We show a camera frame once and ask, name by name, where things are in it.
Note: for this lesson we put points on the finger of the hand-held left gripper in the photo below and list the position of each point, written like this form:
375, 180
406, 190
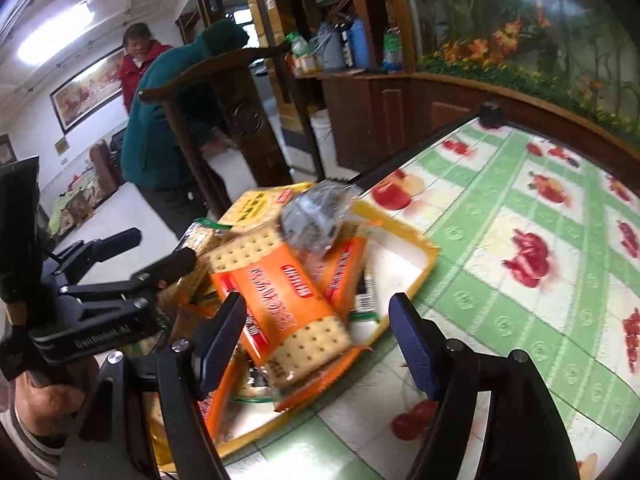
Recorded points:
110, 242
165, 265

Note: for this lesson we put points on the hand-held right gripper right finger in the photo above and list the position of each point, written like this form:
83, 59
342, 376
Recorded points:
415, 347

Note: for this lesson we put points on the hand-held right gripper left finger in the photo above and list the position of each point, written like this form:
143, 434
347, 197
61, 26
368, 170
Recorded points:
220, 337

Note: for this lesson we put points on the yellow tray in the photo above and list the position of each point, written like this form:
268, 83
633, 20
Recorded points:
400, 275

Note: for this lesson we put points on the clear grey seed packet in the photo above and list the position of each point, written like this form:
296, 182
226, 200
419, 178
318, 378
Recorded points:
315, 215

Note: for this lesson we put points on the person's left forearm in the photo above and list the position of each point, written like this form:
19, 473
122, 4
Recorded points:
25, 455

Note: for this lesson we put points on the person's left hand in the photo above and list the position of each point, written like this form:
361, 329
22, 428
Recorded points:
50, 400

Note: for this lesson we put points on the dark sofa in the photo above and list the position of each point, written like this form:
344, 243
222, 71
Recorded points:
105, 165

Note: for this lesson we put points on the carved wooden chair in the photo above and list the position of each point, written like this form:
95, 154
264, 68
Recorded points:
245, 115

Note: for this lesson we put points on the green fruit-print tablecloth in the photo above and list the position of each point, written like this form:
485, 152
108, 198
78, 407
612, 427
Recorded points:
500, 200

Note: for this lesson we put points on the ceiling light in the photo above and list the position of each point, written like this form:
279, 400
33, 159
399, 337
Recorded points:
55, 32

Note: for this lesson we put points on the wooden cabinet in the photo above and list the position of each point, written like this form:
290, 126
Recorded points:
370, 115

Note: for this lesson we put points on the small black box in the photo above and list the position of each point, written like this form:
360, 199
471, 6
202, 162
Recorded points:
491, 115

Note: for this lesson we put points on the black and silver thermos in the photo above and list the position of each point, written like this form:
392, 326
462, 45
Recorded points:
332, 50

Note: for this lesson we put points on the green and blue bottle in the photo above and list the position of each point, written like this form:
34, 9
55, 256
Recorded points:
393, 52

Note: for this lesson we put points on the flower-painted glass screen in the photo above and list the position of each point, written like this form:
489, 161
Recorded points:
525, 25

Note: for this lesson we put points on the framed wall painting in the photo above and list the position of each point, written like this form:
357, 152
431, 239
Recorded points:
85, 90

